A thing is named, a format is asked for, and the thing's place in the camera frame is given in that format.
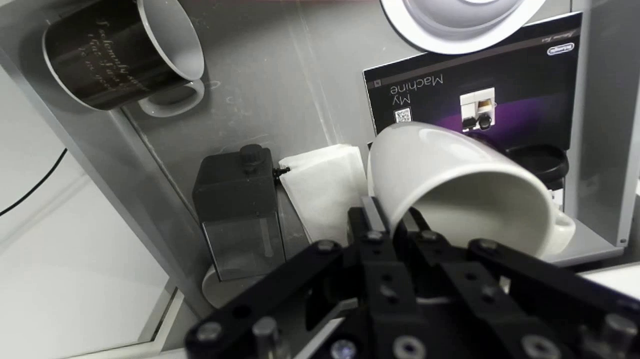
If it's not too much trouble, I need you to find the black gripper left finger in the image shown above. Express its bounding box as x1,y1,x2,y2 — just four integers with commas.
182,197,436,359

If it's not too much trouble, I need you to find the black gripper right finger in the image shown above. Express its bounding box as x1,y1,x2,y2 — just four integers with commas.
397,207,640,359

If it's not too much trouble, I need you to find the white ceramic mug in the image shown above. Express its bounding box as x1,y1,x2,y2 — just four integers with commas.
366,119,575,261

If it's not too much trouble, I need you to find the grey kitchen drawer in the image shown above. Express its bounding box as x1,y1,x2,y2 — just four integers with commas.
0,0,640,359

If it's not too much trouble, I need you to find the black mug gold lettering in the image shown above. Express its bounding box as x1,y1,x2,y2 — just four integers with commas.
39,0,208,119

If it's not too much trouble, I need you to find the white paper napkin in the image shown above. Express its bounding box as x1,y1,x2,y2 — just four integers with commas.
276,141,371,251

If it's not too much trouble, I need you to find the black box with purple print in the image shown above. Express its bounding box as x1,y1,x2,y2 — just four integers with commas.
361,11,584,209

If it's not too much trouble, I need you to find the white ceramic bowl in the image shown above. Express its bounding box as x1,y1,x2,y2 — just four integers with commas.
378,0,548,55

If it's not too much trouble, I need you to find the thin black cable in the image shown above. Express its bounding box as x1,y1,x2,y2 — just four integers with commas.
0,147,70,219

